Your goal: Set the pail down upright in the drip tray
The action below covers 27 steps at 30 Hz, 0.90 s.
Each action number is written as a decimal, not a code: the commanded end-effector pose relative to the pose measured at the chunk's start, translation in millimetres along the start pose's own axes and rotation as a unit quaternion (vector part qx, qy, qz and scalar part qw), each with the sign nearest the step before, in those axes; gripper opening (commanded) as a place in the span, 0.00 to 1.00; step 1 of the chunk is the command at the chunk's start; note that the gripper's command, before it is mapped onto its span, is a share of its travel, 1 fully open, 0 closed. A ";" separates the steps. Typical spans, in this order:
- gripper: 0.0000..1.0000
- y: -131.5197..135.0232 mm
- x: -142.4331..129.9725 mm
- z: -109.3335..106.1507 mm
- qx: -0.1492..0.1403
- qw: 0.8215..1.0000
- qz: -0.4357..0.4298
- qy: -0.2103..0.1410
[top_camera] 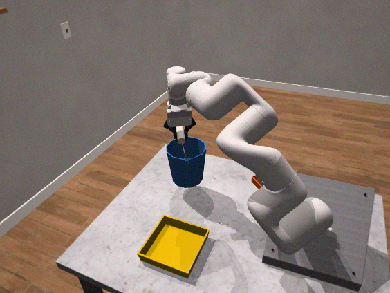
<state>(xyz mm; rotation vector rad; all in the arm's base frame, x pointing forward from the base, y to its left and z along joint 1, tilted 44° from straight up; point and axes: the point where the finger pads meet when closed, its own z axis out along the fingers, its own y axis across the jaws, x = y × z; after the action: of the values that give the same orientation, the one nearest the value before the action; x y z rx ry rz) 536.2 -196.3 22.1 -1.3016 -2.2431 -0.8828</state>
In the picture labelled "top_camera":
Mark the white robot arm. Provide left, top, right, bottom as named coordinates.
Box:
left=166, top=66, right=333, bottom=255

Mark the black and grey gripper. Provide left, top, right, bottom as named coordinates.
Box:
left=164, top=101, right=196, bottom=142

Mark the yellow square tray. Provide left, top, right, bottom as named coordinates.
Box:
left=137, top=215, right=210, bottom=279

